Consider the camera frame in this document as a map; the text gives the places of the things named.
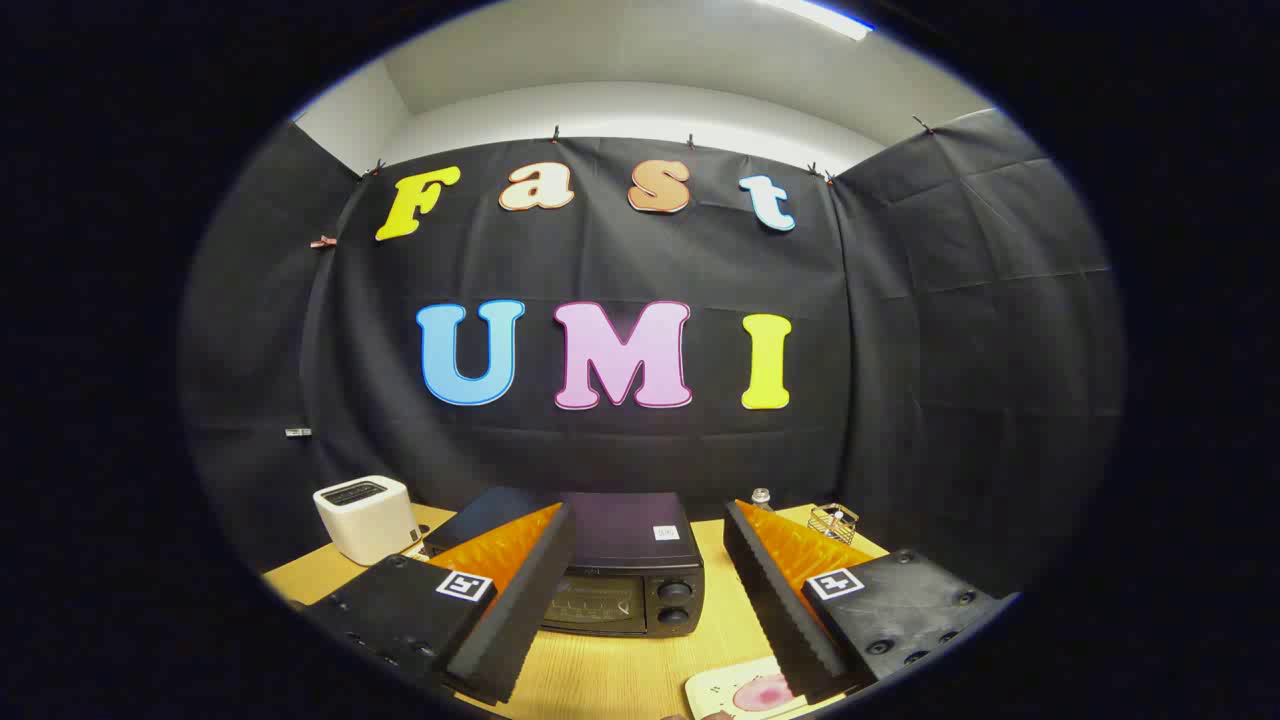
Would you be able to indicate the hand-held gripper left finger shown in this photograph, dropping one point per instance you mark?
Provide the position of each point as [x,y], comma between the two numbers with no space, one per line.
[530,610]

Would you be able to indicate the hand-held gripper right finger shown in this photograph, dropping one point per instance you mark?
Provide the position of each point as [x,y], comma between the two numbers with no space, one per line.
[775,610]

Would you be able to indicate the pink ham slice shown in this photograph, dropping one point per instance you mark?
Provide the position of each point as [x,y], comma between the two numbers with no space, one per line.
[765,693]

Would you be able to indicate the cream rectangular food tray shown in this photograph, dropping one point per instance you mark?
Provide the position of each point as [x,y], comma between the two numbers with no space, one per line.
[715,692]

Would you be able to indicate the black toaster oven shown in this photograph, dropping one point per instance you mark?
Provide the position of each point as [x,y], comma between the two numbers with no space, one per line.
[620,530]

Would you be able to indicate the white bread toaster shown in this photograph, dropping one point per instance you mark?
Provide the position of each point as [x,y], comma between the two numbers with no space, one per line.
[365,520]

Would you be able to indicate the clear bottle pink label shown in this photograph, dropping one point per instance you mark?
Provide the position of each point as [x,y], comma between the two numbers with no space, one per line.
[762,497]

